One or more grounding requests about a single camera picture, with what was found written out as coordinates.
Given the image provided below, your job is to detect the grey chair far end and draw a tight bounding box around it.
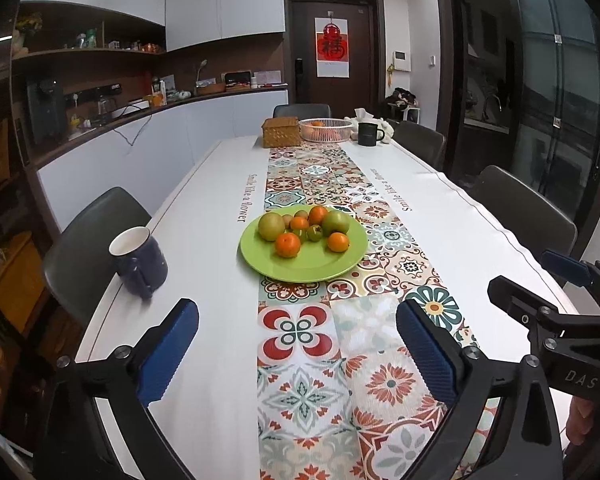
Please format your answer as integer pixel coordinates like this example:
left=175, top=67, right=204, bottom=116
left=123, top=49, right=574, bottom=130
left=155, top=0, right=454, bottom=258
left=273, top=103, right=332, bottom=120

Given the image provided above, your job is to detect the orange with stem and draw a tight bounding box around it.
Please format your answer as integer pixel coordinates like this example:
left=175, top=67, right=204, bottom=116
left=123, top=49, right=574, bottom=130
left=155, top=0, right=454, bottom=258
left=308, top=206, right=328, bottom=226

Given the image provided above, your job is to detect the dark wooden door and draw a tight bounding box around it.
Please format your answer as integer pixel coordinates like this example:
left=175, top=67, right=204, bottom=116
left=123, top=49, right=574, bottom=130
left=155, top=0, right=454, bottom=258
left=285, top=0, right=386, bottom=117

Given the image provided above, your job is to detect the large green apple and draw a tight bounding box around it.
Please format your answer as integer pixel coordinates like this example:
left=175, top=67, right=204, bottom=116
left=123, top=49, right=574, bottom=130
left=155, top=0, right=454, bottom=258
left=321, top=209, right=351, bottom=236

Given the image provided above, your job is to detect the green plate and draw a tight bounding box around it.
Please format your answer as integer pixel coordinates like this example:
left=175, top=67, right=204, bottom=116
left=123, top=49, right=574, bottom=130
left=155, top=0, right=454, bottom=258
left=239, top=216, right=368, bottom=283

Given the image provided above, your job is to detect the grey chair right far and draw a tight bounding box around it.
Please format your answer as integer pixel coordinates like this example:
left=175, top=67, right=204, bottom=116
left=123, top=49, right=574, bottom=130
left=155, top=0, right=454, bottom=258
left=393, top=122, right=445, bottom=168

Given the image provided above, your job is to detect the dark blue mug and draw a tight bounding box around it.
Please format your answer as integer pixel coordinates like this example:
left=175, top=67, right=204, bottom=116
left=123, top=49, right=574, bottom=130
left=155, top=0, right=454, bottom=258
left=108, top=226, right=168, bottom=301

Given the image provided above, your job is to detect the grey chair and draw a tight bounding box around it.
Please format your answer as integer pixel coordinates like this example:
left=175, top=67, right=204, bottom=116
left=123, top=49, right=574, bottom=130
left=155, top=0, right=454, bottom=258
left=393, top=122, right=445, bottom=168
left=43, top=186, right=150, bottom=327
left=468, top=165, right=578, bottom=266

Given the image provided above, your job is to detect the small green fruit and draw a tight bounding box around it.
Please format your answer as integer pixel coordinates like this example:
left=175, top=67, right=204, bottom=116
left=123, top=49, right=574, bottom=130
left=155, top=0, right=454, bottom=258
left=306, top=224, right=323, bottom=243

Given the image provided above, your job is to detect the grey chair left side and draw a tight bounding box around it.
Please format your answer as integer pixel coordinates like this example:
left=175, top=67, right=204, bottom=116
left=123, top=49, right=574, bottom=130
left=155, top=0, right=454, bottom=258
left=43, top=186, right=150, bottom=327

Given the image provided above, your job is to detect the woven wicker box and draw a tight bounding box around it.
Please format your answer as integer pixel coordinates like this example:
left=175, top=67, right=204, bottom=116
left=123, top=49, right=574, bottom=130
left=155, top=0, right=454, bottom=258
left=261, top=117, right=301, bottom=148

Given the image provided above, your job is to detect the grey chair right near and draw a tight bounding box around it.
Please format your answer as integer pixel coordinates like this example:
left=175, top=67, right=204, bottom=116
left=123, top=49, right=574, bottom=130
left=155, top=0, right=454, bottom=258
left=468, top=165, right=578, bottom=266

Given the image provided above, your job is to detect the red calendar poster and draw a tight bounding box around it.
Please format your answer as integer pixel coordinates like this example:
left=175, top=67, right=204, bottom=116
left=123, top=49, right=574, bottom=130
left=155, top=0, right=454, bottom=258
left=314, top=18, right=350, bottom=79

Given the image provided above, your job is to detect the pink wire fruit basket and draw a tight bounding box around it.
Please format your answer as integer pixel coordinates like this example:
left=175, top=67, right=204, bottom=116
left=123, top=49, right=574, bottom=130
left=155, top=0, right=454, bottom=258
left=299, top=118, right=352, bottom=143

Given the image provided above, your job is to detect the person's hand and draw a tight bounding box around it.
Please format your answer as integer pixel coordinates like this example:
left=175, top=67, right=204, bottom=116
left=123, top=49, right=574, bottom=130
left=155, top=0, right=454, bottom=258
left=566, top=396, right=596, bottom=445

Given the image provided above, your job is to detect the black coffee machine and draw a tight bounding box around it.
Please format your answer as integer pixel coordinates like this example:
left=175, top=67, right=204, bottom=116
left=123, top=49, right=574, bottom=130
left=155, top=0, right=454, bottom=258
left=27, top=78, right=68, bottom=146

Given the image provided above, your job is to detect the small orange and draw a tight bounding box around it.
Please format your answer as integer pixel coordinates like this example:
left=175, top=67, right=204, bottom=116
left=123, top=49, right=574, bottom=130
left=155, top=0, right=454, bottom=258
left=289, top=216, right=310, bottom=231

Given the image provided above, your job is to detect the patterned table runner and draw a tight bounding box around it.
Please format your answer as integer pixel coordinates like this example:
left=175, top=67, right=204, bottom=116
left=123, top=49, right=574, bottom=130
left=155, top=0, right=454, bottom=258
left=257, top=143, right=475, bottom=479

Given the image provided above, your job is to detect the yellow-green pear on plate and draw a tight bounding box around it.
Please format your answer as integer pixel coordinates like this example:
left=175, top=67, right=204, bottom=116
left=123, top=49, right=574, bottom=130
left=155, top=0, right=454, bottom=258
left=258, top=211, right=286, bottom=242

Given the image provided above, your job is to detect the black mug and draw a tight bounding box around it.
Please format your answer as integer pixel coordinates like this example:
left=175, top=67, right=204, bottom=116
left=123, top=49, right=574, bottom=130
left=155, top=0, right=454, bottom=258
left=358, top=122, right=385, bottom=148

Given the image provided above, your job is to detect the white plush toy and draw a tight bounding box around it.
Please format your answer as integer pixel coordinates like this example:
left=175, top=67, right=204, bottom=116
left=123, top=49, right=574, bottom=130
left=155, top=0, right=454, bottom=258
left=346, top=107, right=394, bottom=144

